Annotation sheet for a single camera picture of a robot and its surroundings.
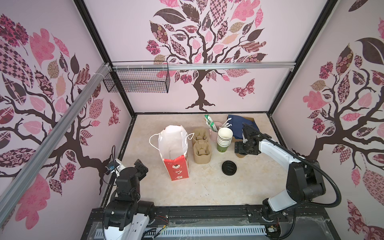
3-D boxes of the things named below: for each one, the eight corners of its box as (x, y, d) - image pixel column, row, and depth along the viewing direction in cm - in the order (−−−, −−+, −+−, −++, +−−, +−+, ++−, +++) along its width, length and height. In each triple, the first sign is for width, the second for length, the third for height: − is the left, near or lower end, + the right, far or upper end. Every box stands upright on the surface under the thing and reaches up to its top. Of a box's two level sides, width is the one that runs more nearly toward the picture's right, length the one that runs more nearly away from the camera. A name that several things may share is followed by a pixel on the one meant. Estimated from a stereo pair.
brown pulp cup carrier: (192, 166, 92) (191, 157, 83) (192, 139, 106) (192, 128, 97) (210, 166, 92) (212, 157, 83) (208, 138, 106) (209, 128, 97)
